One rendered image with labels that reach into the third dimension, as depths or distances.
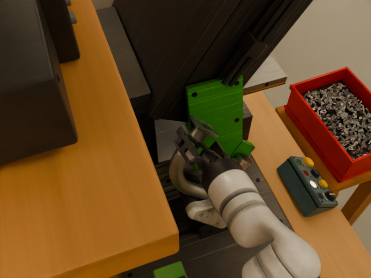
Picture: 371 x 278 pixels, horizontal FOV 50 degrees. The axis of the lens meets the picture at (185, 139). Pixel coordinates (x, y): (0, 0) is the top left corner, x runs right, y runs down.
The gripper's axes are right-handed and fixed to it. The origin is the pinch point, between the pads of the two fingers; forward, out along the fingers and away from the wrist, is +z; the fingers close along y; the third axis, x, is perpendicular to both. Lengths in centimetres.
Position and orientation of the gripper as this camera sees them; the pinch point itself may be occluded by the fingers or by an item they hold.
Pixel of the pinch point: (198, 138)
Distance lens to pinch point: 76.6
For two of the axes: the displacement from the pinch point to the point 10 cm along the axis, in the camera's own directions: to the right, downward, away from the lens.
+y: -7.2, -3.5, -5.9
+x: -6.1, 7.4, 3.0
